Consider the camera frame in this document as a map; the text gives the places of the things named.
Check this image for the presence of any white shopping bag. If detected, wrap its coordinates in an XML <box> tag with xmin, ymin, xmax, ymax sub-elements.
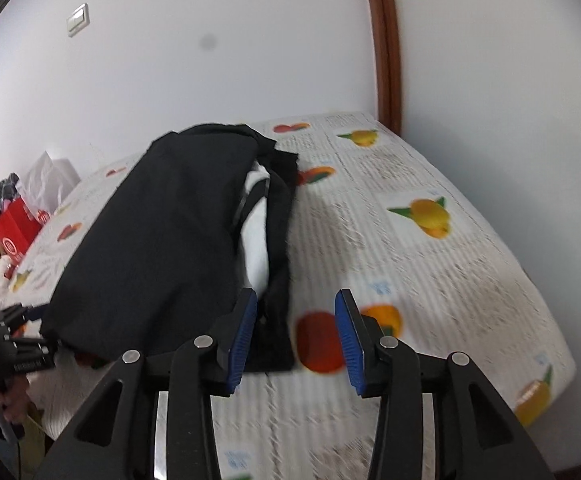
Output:
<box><xmin>20</xmin><ymin>151</ymin><xmax>81</xmax><ymax>213</ymax></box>

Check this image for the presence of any brown wooden door frame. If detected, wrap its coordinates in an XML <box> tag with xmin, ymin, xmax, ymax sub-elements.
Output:
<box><xmin>361</xmin><ymin>0</ymin><xmax>404</xmax><ymax>136</ymax></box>

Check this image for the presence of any red paper bag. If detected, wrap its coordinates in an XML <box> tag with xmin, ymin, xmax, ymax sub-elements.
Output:
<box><xmin>0</xmin><ymin>197</ymin><xmax>51</xmax><ymax>266</ymax></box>

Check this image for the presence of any white wall light switch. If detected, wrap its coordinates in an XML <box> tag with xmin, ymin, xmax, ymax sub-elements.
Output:
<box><xmin>67</xmin><ymin>3</ymin><xmax>91</xmax><ymax>37</ymax></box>

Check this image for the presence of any fruit print tablecloth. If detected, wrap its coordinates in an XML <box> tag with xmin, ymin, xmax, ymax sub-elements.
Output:
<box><xmin>8</xmin><ymin>111</ymin><xmax>579</xmax><ymax>480</ymax></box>

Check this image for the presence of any black white checkered cloth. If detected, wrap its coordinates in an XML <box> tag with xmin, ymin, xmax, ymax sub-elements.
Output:
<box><xmin>0</xmin><ymin>173</ymin><xmax>21</xmax><ymax>221</ymax></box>

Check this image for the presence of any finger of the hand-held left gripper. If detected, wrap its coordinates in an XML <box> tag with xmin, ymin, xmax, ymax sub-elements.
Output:
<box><xmin>13</xmin><ymin>337</ymin><xmax>64</xmax><ymax>361</ymax></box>
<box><xmin>0</xmin><ymin>304</ymin><xmax>51</xmax><ymax>330</ymax></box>

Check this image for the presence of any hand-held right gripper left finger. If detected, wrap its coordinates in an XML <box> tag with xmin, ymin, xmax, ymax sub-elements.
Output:
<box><xmin>33</xmin><ymin>287</ymin><xmax>258</xmax><ymax>480</ymax></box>

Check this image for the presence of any black white blue jacket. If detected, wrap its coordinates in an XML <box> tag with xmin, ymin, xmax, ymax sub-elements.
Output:
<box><xmin>39</xmin><ymin>122</ymin><xmax>300</xmax><ymax>373</ymax></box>

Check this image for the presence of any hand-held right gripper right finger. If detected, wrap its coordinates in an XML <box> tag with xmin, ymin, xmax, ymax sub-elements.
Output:
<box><xmin>335</xmin><ymin>288</ymin><xmax>556</xmax><ymax>480</ymax></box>

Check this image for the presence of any person's left hand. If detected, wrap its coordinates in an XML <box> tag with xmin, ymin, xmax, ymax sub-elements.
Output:
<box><xmin>0</xmin><ymin>377</ymin><xmax>30</xmax><ymax>433</ymax></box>

